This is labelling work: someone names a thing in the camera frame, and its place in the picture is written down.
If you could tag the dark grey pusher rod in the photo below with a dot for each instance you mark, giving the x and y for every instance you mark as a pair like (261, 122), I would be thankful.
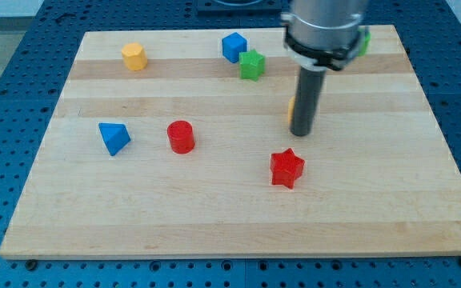
(309, 86)

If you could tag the yellow heart block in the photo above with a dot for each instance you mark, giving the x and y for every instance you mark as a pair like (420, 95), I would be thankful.
(290, 109)

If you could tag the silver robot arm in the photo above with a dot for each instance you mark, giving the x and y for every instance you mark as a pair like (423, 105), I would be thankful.
(320, 35)

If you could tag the green block behind arm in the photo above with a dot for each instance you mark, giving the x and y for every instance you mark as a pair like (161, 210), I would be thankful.
(366, 39)

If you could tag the green star block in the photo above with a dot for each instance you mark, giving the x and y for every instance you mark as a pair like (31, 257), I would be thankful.
(251, 65)

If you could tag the blue cube block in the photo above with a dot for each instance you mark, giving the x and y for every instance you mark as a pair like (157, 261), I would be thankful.
(232, 45)

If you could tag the red star block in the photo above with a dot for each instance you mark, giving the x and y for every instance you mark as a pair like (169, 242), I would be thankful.
(286, 167)

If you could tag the red cylinder block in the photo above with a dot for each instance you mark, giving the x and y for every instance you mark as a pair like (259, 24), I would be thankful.
(181, 137)

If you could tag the light wooden board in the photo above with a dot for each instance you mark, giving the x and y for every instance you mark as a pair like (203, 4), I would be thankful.
(378, 181)

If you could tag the yellow hexagon block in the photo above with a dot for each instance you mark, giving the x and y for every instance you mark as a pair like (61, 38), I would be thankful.
(134, 56)

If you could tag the blue triangular prism block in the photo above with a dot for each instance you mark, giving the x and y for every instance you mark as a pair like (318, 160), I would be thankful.
(114, 135)

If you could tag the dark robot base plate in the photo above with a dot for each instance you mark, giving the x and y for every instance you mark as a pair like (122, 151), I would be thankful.
(213, 7)

